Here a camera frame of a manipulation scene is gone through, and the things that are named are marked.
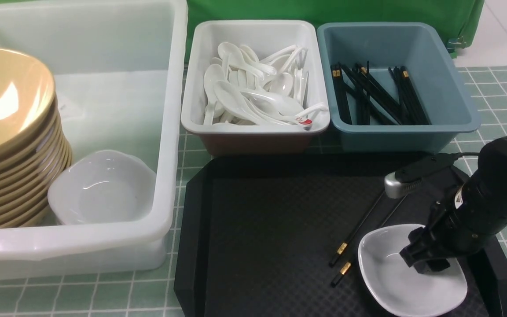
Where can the pile of black chopsticks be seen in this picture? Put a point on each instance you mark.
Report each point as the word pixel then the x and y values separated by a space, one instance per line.
pixel 361 98

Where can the stack of tan bowls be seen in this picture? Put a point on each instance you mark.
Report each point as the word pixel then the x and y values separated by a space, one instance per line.
pixel 33 147

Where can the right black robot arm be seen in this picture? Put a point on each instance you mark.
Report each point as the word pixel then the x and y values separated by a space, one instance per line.
pixel 491 158

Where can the blue chopstick bin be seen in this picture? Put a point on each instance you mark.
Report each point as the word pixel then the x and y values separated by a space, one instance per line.
pixel 438 85

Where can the green cloth backdrop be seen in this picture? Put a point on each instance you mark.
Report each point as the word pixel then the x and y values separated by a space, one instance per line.
pixel 454 20

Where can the white square dish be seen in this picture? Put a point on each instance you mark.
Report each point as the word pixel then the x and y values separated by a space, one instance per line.
pixel 400 289

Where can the large translucent white bin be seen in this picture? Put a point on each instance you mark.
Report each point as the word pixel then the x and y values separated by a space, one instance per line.
pixel 118 67

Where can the metal clamp on backdrop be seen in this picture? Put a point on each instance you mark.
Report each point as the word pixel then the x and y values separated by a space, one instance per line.
pixel 456 43

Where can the white spoon tray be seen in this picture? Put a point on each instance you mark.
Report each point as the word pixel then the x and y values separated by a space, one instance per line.
pixel 265 37

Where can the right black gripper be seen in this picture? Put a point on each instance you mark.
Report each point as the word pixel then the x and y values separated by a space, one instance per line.
pixel 467 220

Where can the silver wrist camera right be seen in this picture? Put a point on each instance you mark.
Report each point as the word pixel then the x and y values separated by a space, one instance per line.
pixel 406 180

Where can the black chopstick gold band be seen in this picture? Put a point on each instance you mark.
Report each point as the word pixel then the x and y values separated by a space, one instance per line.
pixel 353 233

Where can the pile of white spoons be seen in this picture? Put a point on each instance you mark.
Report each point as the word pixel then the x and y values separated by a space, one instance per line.
pixel 242 89

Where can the white dish in bin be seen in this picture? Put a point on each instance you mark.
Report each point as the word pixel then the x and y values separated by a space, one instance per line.
pixel 104 187

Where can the black serving tray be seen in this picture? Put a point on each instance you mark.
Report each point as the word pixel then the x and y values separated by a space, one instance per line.
pixel 258 232

